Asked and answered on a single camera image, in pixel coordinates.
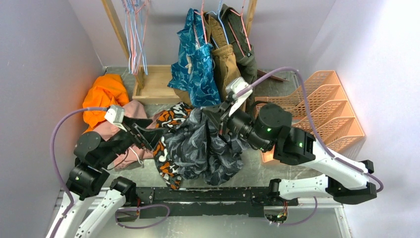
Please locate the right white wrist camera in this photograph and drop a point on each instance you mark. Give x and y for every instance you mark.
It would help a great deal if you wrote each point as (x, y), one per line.
(238, 91)

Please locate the brown hanging shorts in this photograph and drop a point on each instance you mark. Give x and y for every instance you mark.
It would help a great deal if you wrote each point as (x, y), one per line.
(225, 66)

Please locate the dark green hanging shorts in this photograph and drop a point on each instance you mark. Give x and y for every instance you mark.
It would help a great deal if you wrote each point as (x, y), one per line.
(237, 36)

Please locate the wooden clothes rack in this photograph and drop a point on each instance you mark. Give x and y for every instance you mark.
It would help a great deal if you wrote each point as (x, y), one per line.
(150, 89)

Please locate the orange garment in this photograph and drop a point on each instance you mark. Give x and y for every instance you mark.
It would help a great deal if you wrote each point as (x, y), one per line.
(107, 90)

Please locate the peach plastic file organizer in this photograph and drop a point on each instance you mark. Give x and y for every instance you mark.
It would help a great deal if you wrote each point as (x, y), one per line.
(331, 111)

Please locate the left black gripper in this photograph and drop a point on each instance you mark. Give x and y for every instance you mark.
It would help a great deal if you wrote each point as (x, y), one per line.
(151, 135)

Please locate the pink drawstring shorts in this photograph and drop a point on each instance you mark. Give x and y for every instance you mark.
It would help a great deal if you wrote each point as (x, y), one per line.
(135, 154)

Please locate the empty wire hangers bunch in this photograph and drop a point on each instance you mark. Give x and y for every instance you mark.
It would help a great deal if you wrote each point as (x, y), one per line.
(135, 26)

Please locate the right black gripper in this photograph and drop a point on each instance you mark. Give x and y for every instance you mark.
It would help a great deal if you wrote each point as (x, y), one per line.
(218, 113)

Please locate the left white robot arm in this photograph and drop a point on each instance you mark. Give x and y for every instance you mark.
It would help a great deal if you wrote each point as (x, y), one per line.
(94, 153)

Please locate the blue leaf print shorts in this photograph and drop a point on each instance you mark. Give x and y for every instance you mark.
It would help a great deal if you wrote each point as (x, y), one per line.
(192, 74)

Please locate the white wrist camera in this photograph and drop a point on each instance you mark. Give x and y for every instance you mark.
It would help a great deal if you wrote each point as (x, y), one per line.
(115, 114)
(238, 91)

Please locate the dark leaf print shorts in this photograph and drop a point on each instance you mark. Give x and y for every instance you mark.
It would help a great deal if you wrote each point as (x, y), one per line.
(200, 152)

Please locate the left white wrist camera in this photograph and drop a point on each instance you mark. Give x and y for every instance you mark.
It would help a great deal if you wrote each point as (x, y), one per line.
(115, 114)

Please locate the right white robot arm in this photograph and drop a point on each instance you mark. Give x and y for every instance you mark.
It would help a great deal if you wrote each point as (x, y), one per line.
(344, 180)

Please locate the orange camouflage shorts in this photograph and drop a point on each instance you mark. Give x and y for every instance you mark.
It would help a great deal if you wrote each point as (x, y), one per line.
(169, 119)

